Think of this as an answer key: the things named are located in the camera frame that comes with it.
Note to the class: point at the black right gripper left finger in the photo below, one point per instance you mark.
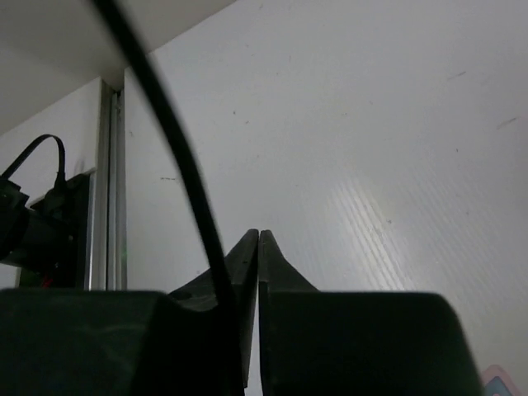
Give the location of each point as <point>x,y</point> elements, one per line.
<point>73,342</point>

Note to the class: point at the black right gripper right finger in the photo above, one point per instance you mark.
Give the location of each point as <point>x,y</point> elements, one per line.
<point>315,342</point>

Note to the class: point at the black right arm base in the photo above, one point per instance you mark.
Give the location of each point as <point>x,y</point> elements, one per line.
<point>46,241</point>

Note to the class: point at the pink blue cat-ear headphones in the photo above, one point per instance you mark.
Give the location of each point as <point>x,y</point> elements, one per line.
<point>497,382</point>

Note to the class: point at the aluminium table edge rail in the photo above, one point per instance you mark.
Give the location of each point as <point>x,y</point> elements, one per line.
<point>105,267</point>

